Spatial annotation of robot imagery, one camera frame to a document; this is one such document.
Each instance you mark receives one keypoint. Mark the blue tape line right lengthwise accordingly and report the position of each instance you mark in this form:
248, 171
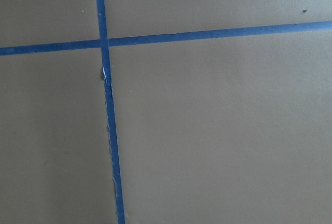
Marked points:
109, 102

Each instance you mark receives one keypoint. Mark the blue tape line right crosswise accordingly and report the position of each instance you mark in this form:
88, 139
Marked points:
166, 38

